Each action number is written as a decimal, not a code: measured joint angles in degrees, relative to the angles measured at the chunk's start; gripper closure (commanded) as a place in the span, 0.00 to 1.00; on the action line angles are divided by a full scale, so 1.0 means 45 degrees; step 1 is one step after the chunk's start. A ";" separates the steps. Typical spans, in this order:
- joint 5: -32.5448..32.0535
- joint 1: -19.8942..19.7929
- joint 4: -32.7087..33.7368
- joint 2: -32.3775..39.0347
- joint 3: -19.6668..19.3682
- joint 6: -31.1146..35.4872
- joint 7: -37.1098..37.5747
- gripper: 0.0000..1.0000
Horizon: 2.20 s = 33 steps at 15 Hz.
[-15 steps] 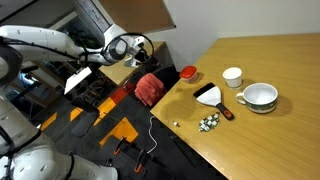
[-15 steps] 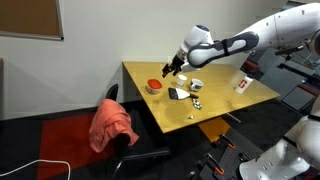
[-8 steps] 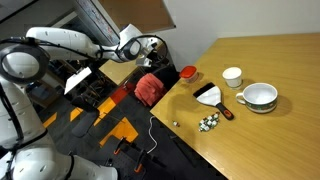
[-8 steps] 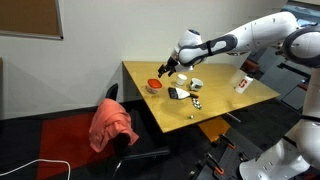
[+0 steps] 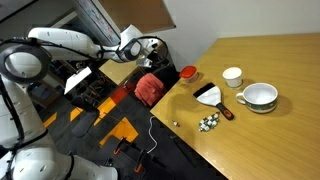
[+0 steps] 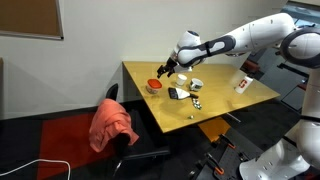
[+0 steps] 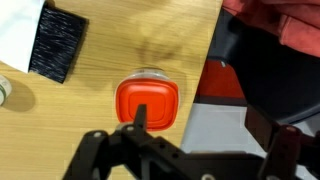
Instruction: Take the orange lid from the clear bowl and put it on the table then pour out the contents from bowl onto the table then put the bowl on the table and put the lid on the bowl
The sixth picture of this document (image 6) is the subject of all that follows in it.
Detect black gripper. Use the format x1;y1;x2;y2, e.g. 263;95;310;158
156;57;178;79

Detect orange plastic lid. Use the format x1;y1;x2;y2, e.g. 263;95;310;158
146;78;163;90

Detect small white paper cup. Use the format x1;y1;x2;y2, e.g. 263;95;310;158
175;73;188;88

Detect white hand brush black bristles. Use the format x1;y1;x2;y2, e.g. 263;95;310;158
168;87;200;100

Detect white mug green band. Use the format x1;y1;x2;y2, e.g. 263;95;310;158
188;78;204;93

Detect black office chair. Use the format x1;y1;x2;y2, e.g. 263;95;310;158
105;83;172;179

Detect salmon pink cloth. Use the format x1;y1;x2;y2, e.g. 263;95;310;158
88;98;140;154

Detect glass window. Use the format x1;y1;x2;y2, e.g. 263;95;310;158
287;0;320;29

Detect brown cork board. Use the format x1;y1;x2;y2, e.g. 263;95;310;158
0;0;65;41

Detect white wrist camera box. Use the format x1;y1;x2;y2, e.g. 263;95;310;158
173;64;194;74

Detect thin white cord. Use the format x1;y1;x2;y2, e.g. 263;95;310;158
225;112;242;124

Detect black clamp orange handle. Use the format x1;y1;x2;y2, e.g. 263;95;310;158
218;133;237;150
204;152;225;176

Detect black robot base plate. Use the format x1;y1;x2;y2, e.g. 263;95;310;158
188;128;264;180

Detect white floor cable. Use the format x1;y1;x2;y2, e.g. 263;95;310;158
0;159;72;180

